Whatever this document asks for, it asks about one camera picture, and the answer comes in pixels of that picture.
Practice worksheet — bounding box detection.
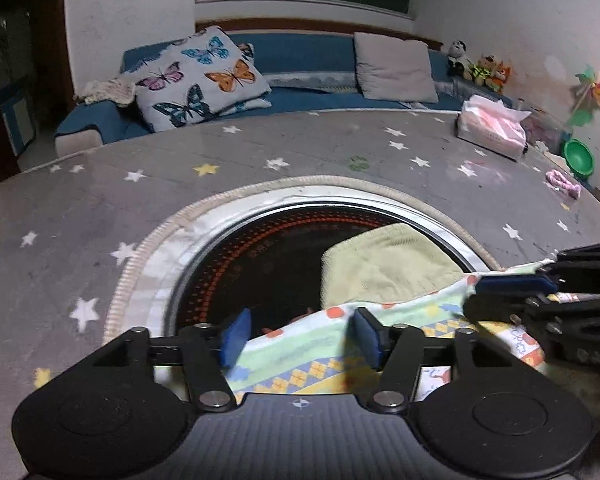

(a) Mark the colourful patterned children's shirt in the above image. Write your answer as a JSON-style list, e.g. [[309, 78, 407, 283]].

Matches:
[[223, 222, 600, 411]]

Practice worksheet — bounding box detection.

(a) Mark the pink hair scrunchie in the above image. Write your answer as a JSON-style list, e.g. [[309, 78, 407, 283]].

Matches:
[[545, 169, 581, 200]]

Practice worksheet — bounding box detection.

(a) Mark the green plastic basin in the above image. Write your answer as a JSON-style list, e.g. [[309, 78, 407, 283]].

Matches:
[[562, 139, 595, 180]]

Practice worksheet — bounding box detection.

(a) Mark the pink tissue box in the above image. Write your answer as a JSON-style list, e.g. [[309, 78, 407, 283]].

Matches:
[[456, 94, 531, 162]]

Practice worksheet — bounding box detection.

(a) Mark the orange fox plush toy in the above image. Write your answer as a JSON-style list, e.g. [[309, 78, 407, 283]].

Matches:
[[471, 55, 512, 94]]

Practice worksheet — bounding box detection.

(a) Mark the panda plush toy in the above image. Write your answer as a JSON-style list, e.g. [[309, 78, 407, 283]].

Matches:
[[448, 40, 472, 81]]

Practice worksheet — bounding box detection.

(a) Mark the colourful pinwheel toy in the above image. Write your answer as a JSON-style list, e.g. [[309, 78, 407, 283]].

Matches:
[[567, 65, 600, 127]]

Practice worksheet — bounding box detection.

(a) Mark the grey sofa cushion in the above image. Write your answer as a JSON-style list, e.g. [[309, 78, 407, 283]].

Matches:
[[353, 32, 439, 103]]

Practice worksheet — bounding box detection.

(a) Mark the butterfly print pillow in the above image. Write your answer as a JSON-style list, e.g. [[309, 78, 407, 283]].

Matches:
[[123, 26, 271, 132]]

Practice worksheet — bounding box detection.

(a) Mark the blue corner sofa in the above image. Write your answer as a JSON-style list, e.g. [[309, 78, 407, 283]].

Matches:
[[54, 26, 512, 156]]

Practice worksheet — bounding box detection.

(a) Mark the crumpled beige cloth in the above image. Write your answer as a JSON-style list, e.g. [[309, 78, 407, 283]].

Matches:
[[74, 77, 135, 107]]

